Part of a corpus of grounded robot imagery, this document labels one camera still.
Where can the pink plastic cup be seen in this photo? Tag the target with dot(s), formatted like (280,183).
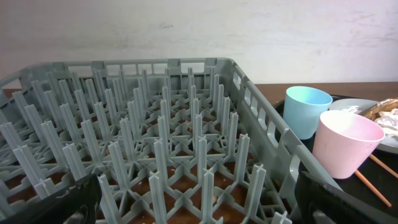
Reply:
(343,141)

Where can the wooden chopstick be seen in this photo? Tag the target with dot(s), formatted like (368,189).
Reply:
(383,165)
(372,188)

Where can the round black tray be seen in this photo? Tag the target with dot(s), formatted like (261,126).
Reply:
(385,182)

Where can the left wooden chopstick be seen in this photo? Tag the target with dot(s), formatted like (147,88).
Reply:
(372,188)

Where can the right wooden chopstick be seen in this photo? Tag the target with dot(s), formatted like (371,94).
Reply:
(383,165)

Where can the gold snack wrapper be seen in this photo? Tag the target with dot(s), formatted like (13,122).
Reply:
(385,105)

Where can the white tissue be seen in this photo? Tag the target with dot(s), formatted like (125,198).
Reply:
(388,122)

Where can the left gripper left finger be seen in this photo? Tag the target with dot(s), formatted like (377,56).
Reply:
(83,197)

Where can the grey dishwasher rack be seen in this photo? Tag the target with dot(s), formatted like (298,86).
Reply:
(163,136)

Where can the blue plastic cup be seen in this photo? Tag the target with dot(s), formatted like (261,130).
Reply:
(303,106)

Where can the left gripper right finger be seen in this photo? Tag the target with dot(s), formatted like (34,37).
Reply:
(320,202)

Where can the pale green plate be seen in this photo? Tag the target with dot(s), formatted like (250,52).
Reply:
(388,144)

